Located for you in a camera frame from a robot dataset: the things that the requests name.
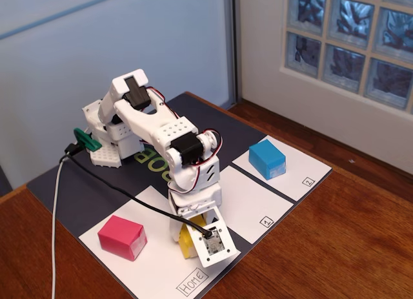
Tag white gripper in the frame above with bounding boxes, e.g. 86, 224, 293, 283
167, 181, 224, 243

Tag yellow paper box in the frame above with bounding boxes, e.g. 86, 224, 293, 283
179, 214, 207, 260

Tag pink paper box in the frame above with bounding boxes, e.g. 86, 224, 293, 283
97, 214, 148, 262

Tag blue paper box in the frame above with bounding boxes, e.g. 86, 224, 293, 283
248, 139, 287, 180

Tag white paper sheet marked home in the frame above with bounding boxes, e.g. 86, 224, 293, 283
78, 185, 242, 299

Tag white paper sheet marked 1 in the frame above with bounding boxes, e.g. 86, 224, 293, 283
186, 165, 294, 245

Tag dark grey mat board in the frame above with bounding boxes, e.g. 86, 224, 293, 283
26, 92, 333, 299

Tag white paper sheet marked 2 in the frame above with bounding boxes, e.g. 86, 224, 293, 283
231, 134, 333, 202

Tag green clamp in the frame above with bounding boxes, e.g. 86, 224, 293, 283
73, 127, 103, 152

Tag glass block window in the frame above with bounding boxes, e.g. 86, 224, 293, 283
283, 0, 413, 115

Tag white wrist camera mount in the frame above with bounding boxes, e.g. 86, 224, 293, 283
188, 207, 239, 269

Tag red black servo wires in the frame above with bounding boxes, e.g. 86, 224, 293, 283
146, 87, 224, 194

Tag white cable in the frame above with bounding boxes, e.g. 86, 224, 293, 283
50, 161, 65, 299

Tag black camera cable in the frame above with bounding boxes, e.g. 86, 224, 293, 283
59, 143, 214, 239

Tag grey metal door frame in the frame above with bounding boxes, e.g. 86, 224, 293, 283
223, 0, 242, 107

